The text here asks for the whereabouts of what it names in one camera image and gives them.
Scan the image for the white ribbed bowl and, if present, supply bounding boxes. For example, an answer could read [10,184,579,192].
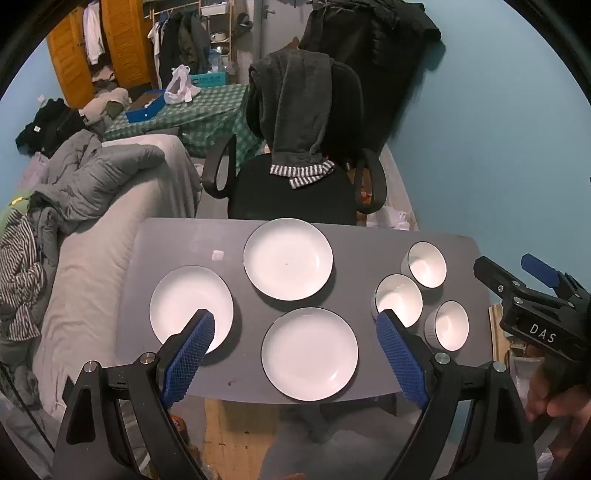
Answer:
[372,274,424,328]
[401,241,448,289]
[424,300,470,352]

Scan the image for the white plastic bag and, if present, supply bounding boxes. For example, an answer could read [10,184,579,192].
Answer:
[164,65,201,106]

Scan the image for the person's right hand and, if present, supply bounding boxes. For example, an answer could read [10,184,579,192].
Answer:
[526,360,591,462]

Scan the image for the white plate with dark rim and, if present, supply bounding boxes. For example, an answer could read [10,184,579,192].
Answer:
[149,266,234,354]
[243,218,334,300]
[261,307,359,401]

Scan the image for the green checkered tablecloth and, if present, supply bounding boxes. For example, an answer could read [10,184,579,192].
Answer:
[104,83,264,160]

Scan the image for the dark hanging jackets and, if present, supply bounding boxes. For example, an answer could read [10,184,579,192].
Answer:
[150,11,211,88]

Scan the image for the grey door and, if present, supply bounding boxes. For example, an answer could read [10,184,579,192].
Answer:
[256,0,315,61]

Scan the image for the striped cloth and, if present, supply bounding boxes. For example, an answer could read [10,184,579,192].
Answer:
[0,212,47,342]

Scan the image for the bin with white liner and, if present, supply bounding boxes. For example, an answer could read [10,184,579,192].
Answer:
[365,205,411,232]

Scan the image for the white hanging shirt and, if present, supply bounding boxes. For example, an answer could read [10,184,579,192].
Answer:
[83,2,107,65]

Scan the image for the teal plastic crate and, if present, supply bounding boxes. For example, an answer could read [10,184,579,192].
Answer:
[190,71,229,88]

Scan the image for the beige clothes pile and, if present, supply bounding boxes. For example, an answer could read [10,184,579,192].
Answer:
[81,87,130,125]

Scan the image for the grey hoodie with striped cuffs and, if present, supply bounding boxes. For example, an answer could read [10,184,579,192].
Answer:
[249,50,335,190]

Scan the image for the wooden shelf rack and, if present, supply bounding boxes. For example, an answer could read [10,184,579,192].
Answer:
[198,0,237,77]

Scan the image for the blue flat box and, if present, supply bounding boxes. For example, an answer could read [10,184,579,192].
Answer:
[126,90,167,123]

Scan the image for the orange wooden wardrobe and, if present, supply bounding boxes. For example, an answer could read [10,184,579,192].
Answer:
[46,0,160,107]

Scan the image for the grey duvet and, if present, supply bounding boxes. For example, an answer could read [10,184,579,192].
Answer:
[28,129,167,232]

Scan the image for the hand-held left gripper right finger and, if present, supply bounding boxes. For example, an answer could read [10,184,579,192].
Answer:
[375,309,539,480]

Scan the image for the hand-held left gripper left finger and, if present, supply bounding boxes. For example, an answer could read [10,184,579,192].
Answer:
[53,308,218,480]

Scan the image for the black office chair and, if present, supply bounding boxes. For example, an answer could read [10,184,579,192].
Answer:
[201,60,389,227]

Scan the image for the black hanging coats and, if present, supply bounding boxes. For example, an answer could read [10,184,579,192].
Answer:
[298,0,441,153]

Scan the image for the green cloth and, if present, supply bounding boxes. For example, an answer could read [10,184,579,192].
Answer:
[0,196,33,232]

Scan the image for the grey bed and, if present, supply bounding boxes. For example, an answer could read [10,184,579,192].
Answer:
[32,134,204,416]

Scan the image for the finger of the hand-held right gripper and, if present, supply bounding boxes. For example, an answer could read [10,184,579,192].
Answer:
[473,257,563,311]
[521,252,591,302]

